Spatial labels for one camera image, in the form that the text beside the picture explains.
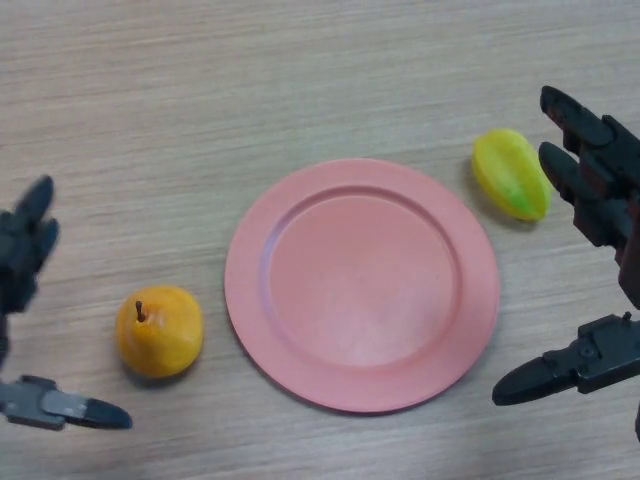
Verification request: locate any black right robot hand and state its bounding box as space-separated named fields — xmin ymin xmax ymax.
xmin=492 ymin=85 xmax=640 ymax=407

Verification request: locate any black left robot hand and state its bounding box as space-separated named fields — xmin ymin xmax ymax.
xmin=0 ymin=174 xmax=134 ymax=431

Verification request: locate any yellow orange pear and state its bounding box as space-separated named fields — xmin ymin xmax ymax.
xmin=114 ymin=284 xmax=205 ymax=379

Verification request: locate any pink round plate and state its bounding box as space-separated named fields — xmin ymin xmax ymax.
xmin=224 ymin=158 xmax=501 ymax=415

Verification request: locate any yellow green starfruit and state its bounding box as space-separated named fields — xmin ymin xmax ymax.
xmin=472 ymin=128 xmax=554 ymax=222

